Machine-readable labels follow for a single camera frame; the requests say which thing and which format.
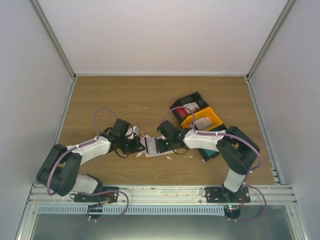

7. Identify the white red credit card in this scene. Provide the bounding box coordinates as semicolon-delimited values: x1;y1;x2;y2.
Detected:
146;138;158;155

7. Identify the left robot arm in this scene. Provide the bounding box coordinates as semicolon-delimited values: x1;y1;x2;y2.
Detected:
36;118;145;202

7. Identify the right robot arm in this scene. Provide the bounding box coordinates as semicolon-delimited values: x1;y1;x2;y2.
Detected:
157;120;262;203

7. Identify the red white card stack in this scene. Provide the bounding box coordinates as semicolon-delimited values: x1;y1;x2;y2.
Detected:
174;102;200;118

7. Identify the black bin with teal cards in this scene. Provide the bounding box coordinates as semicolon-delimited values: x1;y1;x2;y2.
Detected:
197;148;220;162

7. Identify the white striped card stack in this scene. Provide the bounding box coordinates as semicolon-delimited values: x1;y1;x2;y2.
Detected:
194;117;214;131

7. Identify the teal card stack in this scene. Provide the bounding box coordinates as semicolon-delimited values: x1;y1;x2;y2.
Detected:
203;149;218;158

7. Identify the black bin with red cards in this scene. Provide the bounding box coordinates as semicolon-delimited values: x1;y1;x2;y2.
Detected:
170;91;209;124

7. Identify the yellow storage bin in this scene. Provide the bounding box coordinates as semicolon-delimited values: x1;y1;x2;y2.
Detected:
194;107;223;131

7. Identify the left circuit board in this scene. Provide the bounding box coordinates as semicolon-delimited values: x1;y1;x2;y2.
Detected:
85;204;103;222

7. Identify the circuit board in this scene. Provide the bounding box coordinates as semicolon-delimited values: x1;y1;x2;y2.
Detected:
85;204;103;222
223;204;241;222

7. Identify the right circuit board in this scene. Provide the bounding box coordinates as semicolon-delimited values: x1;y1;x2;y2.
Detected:
223;204;241;222

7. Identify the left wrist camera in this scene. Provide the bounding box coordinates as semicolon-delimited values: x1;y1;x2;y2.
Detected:
125;125;139;139

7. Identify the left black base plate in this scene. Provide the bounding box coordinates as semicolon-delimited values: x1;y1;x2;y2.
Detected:
70;186;119;204

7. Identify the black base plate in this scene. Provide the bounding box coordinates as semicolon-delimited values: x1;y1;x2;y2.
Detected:
70;186;119;204
204;186;251;203

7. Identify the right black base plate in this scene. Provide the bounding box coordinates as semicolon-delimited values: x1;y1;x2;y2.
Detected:
204;186;251;203

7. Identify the grey slotted cable duct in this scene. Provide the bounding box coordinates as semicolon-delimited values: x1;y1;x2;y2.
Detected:
38;204;225;216

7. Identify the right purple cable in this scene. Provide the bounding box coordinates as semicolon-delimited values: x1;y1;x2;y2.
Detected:
162;106;267;222

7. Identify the purple cable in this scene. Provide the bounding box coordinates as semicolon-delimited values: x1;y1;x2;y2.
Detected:
46;107;121;196
162;106;267;222

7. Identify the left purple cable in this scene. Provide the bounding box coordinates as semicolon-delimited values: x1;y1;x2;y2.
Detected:
46;107;121;196

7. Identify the aluminium front rail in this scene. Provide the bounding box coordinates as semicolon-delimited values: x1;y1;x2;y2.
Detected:
27;184;297;206

